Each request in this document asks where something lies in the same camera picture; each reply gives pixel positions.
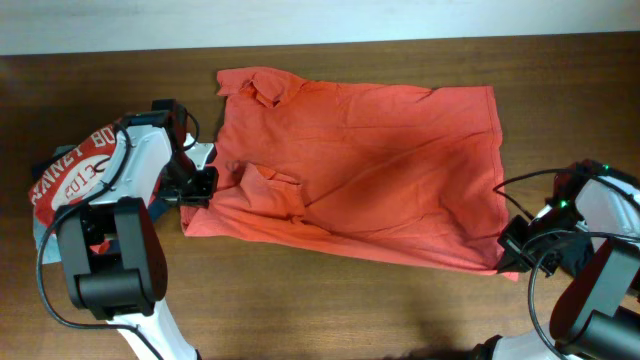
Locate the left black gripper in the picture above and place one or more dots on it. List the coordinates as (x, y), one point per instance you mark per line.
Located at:
(201, 185)

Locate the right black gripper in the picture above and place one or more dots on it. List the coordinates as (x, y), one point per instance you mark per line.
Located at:
(514, 258)

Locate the orange t-shirt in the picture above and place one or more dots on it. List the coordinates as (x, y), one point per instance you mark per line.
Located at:
(390, 173)

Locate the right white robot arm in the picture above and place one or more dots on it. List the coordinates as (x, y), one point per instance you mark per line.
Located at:
(594, 206)

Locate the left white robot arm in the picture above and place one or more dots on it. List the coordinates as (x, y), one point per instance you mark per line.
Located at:
(112, 258)

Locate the crumpled dark green shirt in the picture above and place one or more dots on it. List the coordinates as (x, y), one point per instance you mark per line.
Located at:
(575, 254)

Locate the folded red soccer shirt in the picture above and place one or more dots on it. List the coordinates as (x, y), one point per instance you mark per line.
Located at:
(88, 166)

